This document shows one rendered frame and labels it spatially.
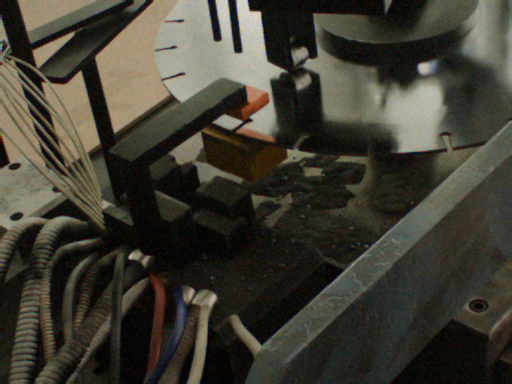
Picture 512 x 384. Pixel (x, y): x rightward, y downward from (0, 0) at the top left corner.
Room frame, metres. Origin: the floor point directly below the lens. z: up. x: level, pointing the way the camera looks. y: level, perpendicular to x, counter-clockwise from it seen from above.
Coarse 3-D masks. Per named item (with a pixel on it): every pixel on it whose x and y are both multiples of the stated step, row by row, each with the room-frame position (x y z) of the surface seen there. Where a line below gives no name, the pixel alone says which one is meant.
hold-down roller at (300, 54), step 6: (294, 42) 0.56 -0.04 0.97; (300, 42) 0.56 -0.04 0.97; (294, 48) 0.55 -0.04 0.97; (300, 48) 0.56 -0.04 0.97; (306, 48) 0.56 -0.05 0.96; (294, 54) 0.55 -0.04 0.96; (300, 54) 0.55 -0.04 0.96; (306, 54) 0.56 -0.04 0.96; (294, 60) 0.55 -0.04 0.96; (300, 60) 0.55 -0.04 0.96; (306, 60) 0.56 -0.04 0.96; (294, 66) 0.55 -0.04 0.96; (300, 66) 0.55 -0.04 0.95
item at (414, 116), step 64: (192, 0) 0.69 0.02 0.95; (192, 64) 0.59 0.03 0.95; (256, 64) 0.57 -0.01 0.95; (320, 64) 0.56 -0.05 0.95; (384, 64) 0.55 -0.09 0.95; (448, 64) 0.54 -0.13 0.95; (256, 128) 0.50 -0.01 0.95; (320, 128) 0.49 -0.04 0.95; (384, 128) 0.48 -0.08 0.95; (448, 128) 0.47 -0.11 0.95
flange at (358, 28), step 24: (408, 0) 0.59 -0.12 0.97; (432, 0) 0.60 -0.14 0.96; (456, 0) 0.60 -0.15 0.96; (336, 24) 0.59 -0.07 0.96; (360, 24) 0.59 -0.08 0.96; (384, 24) 0.58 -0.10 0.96; (408, 24) 0.57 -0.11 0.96; (432, 24) 0.57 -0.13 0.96; (456, 24) 0.57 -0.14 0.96; (360, 48) 0.57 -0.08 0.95; (384, 48) 0.56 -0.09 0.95; (408, 48) 0.56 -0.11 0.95; (432, 48) 0.56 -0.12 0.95
